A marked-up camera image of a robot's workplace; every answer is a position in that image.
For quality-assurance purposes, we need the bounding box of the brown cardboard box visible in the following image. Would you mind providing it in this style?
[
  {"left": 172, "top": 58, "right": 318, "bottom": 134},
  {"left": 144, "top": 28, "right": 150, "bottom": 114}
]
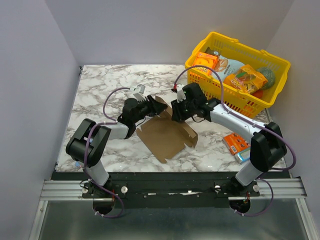
[{"left": 136, "top": 106, "right": 198, "bottom": 164}]

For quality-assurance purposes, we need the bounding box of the blue white small box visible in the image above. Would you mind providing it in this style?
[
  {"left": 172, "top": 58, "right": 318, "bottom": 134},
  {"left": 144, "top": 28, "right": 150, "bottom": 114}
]
[{"left": 235, "top": 147, "right": 251, "bottom": 164}]

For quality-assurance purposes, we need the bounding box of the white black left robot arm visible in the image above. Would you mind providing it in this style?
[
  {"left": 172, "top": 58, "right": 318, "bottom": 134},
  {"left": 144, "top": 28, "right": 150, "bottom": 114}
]
[{"left": 65, "top": 95, "right": 168, "bottom": 198}]

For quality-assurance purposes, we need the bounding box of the orange small box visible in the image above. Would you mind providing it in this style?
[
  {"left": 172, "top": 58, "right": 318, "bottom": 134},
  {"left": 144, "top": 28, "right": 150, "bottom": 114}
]
[{"left": 223, "top": 132, "right": 250, "bottom": 156}]

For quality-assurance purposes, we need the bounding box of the orange round item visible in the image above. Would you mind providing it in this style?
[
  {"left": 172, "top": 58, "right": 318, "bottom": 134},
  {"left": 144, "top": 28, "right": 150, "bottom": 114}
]
[{"left": 252, "top": 89, "right": 264, "bottom": 99}]

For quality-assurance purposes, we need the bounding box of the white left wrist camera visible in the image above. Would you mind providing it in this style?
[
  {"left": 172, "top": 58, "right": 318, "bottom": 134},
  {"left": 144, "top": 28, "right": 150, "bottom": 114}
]
[{"left": 129, "top": 84, "right": 146, "bottom": 102}]

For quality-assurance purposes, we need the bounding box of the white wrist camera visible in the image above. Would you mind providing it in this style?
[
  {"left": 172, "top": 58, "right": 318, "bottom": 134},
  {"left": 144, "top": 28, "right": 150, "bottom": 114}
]
[
  {"left": 172, "top": 84, "right": 187, "bottom": 103},
  {"left": 129, "top": 84, "right": 146, "bottom": 102}
]

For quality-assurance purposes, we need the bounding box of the yellow plastic basket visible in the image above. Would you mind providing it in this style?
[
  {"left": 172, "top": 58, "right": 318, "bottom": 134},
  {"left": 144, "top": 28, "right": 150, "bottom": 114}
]
[{"left": 185, "top": 32, "right": 291, "bottom": 118}]

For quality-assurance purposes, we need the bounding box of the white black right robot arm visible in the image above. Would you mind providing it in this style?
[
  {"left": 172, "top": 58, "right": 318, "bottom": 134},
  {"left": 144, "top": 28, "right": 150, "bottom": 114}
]
[{"left": 171, "top": 83, "right": 287, "bottom": 196}]

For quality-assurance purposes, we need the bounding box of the orange candy bag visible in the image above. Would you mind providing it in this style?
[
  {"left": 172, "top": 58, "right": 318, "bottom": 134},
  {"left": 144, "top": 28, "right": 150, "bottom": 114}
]
[{"left": 223, "top": 64, "right": 267, "bottom": 94}]

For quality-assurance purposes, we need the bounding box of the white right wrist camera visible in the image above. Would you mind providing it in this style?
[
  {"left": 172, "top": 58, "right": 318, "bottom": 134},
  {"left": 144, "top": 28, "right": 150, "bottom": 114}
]
[{"left": 172, "top": 84, "right": 187, "bottom": 103}]

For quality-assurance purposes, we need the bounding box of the green steel scouring pad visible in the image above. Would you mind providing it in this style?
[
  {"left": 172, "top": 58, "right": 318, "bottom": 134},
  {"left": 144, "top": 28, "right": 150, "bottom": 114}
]
[{"left": 256, "top": 67, "right": 276, "bottom": 90}]

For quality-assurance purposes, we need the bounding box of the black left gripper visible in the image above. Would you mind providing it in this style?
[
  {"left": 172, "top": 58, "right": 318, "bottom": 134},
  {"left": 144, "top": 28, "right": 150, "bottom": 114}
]
[{"left": 132, "top": 95, "right": 168, "bottom": 124}]

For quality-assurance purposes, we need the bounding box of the aluminium rail frame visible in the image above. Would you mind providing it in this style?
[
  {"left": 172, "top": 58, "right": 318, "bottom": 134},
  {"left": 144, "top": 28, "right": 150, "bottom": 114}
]
[{"left": 29, "top": 178, "right": 320, "bottom": 240}]

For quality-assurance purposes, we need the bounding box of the orange snack box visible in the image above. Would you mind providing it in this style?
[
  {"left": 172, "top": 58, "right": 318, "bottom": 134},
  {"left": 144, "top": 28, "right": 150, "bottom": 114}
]
[{"left": 193, "top": 52, "right": 219, "bottom": 76}]

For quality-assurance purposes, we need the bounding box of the light blue snack bag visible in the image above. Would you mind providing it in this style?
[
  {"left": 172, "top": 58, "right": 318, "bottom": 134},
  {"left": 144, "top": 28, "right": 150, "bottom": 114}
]
[{"left": 211, "top": 51, "right": 245, "bottom": 82}]

